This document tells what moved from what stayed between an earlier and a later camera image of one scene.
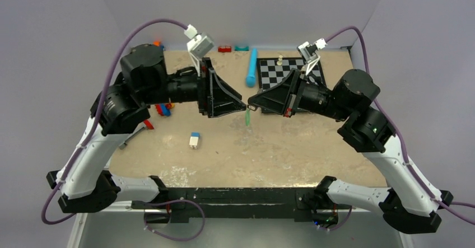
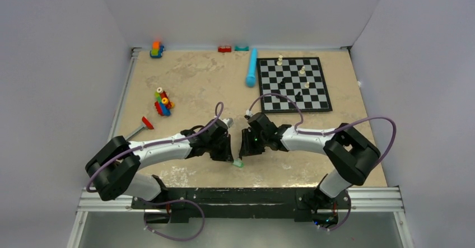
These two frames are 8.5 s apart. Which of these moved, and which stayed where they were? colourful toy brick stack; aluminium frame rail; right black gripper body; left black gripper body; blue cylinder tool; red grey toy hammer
Moved: right black gripper body; left black gripper body
Stayed: blue cylinder tool; red grey toy hammer; colourful toy brick stack; aluminium frame rail
